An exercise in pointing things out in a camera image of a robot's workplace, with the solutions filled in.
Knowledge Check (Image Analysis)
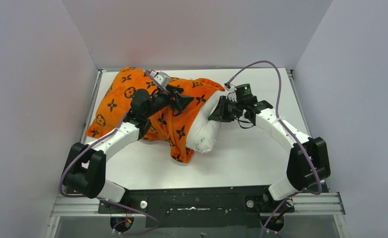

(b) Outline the orange patterned pillowcase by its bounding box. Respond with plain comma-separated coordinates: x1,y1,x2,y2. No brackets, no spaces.
84,66,226,164

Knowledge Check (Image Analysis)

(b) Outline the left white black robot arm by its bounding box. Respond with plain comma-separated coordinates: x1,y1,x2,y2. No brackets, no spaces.
59,85,194,212

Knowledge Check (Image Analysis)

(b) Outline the aluminium frame rail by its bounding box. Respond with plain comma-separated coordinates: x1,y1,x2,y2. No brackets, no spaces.
43,193,350,238

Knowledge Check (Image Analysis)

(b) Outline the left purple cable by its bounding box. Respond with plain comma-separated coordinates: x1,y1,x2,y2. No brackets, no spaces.
58,69,168,236

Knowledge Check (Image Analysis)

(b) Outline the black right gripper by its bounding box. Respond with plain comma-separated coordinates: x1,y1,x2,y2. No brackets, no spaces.
210,96,245,122

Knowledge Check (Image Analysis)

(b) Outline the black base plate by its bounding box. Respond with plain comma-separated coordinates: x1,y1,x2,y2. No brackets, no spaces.
98,184,329,229

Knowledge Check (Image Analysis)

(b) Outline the white pillow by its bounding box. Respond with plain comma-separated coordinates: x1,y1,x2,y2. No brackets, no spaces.
186,91,225,153

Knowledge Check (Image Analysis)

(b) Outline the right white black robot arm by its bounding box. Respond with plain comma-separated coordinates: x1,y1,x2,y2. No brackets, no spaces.
208,84,331,212

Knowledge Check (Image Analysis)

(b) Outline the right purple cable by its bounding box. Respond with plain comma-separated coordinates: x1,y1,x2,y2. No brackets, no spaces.
225,60,323,238

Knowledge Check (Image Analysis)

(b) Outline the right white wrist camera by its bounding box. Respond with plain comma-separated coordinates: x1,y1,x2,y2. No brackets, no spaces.
224,82,236,99

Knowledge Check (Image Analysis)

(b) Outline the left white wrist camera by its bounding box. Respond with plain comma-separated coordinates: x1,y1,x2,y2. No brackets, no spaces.
150,71,170,88

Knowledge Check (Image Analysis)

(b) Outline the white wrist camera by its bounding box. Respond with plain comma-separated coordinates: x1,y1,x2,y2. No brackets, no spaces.
150,71,170,88
224,82,236,99

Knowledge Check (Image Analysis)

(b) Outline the purple cable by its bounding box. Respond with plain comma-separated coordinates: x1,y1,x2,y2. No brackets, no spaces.
225,60,323,238
58,69,168,236

